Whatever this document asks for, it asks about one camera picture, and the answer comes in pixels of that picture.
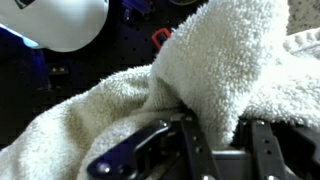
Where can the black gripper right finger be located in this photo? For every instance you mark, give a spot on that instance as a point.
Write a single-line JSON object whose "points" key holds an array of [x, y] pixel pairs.
{"points": [[270, 150]]}

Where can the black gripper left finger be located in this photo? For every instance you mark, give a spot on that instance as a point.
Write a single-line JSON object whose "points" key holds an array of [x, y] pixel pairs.
{"points": [[193, 146]]}

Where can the white terry towel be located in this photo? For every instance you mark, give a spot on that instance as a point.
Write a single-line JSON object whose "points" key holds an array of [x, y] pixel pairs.
{"points": [[216, 66]]}

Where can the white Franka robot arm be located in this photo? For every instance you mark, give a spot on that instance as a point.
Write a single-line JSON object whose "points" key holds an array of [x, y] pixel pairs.
{"points": [[56, 23]]}

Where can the black perforated mounting board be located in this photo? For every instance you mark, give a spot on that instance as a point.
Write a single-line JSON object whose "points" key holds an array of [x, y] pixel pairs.
{"points": [[110, 53]]}

